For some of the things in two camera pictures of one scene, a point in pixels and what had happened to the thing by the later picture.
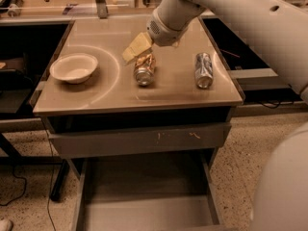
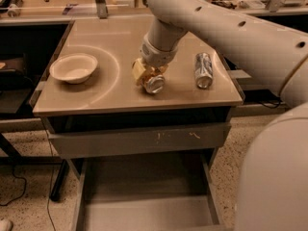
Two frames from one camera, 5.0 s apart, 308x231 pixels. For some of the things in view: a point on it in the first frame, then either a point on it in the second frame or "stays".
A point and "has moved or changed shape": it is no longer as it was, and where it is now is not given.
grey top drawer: x=141 y=139 stays
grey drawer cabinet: x=148 y=152 stays
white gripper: x=163 y=33 to x=155 y=57
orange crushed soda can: x=144 y=69 has moved or changed shape
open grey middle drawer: x=172 y=192 stays
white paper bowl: x=73 y=67 stays
